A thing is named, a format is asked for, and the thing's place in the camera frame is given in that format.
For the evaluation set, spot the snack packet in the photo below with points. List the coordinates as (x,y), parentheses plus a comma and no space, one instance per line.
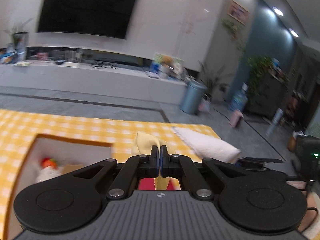
(6,58)

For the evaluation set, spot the long-leaved potted plant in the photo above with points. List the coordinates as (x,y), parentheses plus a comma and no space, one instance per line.
(212,80)

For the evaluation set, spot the green picture card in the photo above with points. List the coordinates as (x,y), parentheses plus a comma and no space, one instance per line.
(157,57)

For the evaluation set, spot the white towel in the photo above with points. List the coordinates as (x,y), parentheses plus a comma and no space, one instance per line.
(207,145)

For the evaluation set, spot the pink space heater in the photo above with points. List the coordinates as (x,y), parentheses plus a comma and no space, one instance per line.
(236,118)

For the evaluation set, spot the crochet fruit toy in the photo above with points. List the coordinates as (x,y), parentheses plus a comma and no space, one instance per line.
(47,162)

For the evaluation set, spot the white round ornament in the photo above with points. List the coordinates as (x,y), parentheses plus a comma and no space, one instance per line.
(178,67)

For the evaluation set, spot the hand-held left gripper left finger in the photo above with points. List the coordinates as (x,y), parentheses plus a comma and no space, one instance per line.
(153,155)

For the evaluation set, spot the dark cabinet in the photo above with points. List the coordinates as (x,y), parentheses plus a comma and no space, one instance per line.
(270,92)

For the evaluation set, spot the yellow checked tablecloth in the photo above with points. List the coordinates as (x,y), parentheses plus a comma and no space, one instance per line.
(75,125)

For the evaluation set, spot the marble television console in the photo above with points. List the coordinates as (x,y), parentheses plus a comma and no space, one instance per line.
(87,80)

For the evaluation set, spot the grey-blue trash can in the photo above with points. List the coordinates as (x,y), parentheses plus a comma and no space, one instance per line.
(192,97)

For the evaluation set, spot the blue water jug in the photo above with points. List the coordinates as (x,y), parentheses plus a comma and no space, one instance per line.
(238,101)

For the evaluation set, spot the hanging vine plant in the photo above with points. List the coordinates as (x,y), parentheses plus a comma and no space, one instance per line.
(231,27)

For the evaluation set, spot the black wall television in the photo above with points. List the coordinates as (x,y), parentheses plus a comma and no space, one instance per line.
(87,7)

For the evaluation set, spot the small black device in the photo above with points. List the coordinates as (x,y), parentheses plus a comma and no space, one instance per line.
(60,62)

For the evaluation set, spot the cardboard box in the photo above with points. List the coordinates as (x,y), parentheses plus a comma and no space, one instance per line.
(75,152)

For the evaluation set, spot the white spray bottle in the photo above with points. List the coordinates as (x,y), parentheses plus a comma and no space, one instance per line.
(277,117)

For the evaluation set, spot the white router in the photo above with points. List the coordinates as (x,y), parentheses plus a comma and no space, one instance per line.
(72,63)

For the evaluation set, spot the white and blue bottle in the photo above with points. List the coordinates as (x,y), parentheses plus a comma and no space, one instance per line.
(275,63)

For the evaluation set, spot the pink photo card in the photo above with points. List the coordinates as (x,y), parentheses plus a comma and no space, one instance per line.
(42,56)

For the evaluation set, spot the pink woven basket bag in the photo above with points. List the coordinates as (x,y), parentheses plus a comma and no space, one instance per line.
(205,105)

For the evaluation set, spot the teddy bear bouquet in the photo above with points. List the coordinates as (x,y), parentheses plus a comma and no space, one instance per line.
(167,60)

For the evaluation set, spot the plant in glass vase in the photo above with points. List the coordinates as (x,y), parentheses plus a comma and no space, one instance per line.
(17,37)

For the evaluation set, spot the bushy green plant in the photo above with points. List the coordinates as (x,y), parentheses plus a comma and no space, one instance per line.
(257,67)

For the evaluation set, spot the loose papers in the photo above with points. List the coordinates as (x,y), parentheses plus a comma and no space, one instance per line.
(23,63)

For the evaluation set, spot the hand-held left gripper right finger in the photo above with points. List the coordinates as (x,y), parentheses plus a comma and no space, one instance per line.
(165,155)

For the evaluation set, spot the yellow cloth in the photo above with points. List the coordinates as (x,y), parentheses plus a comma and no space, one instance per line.
(143,142)

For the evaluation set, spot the red box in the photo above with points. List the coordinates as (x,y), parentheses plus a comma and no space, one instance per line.
(145,183)

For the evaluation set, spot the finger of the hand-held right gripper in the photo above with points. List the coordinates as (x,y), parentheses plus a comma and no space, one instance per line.
(255,165)

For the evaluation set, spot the person's right forearm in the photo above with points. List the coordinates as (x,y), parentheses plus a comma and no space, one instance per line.
(312,220)

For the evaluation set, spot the framed wall picture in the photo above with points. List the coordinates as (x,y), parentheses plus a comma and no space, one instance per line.
(237,11)

